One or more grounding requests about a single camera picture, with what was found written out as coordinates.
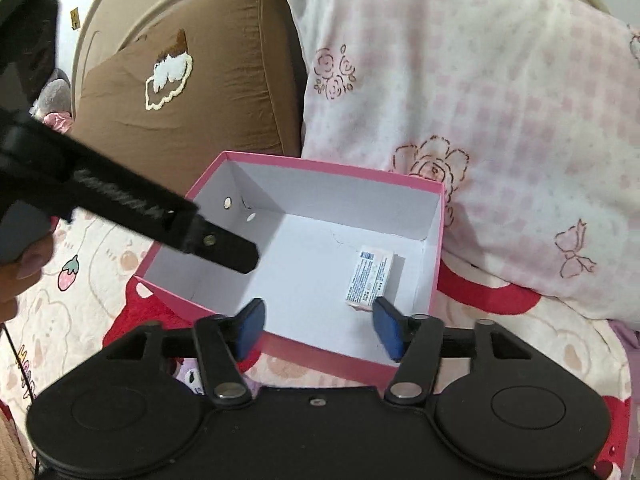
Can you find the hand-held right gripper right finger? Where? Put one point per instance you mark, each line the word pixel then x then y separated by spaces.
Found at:
pixel 388 329

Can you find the small white printed box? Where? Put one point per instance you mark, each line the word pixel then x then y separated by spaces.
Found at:
pixel 370 275

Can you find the person's left hand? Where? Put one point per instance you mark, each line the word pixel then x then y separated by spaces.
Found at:
pixel 20 280

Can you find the brown embroidered pillow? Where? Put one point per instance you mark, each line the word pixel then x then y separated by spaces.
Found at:
pixel 225 85

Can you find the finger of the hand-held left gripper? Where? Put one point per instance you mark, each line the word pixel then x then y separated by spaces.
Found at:
pixel 227 250

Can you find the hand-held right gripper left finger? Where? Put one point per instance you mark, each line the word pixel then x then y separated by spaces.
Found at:
pixel 251 329

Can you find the grey plush toy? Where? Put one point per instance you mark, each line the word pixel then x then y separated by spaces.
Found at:
pixel 52 97

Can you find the pink cardboard box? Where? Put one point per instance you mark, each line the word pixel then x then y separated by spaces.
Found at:
pixel 310 240

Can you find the purple plush toy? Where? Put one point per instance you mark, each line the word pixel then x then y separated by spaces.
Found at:
pixel 190 382

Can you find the red bear printed blanket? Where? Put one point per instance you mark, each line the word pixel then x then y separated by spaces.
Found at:
pixel 100 270

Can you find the pink floral checked pillow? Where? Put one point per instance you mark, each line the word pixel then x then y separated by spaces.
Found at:
pixel 450 85

